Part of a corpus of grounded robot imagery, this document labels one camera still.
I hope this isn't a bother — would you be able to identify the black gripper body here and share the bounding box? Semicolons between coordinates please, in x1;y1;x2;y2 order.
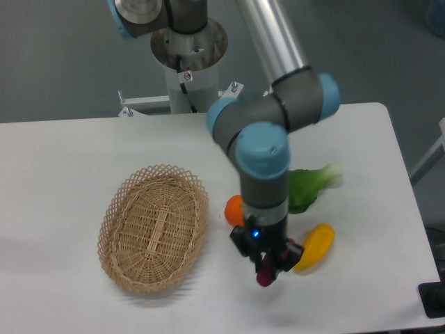
230;215;303;272

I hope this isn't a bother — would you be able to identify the purple sweet potato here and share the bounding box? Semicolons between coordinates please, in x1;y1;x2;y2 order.
257;255;276;287

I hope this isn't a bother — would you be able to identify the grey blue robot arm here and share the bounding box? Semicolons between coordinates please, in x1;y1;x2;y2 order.
108;1;341;286

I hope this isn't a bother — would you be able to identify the orange tangerine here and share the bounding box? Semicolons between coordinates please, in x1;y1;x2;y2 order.
224;194;244;226

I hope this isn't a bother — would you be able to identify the yellow mango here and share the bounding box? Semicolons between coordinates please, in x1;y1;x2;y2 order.
293;223;335;273

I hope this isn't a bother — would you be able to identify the green bok choy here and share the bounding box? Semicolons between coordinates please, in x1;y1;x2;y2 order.
289;164;343;214

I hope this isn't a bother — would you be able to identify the oval wicker basket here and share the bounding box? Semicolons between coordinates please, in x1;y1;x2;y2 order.
97;164;209;293

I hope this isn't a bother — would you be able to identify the black device at table edge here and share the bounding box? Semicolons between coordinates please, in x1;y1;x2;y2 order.
418;282;444;319

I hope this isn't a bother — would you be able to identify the white furniture leg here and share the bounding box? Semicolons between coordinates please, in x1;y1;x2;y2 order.
409;118;444;186

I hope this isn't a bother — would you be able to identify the blue object top right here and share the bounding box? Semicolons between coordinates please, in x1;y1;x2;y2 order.
426;0;445;38

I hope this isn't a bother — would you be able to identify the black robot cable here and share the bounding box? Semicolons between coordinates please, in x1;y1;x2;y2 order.
175;54;199;114

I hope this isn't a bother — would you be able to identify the white metal base frame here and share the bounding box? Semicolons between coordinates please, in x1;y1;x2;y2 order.
117;80;275;117

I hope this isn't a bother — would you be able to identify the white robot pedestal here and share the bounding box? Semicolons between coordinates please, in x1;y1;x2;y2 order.
150;18;228;114

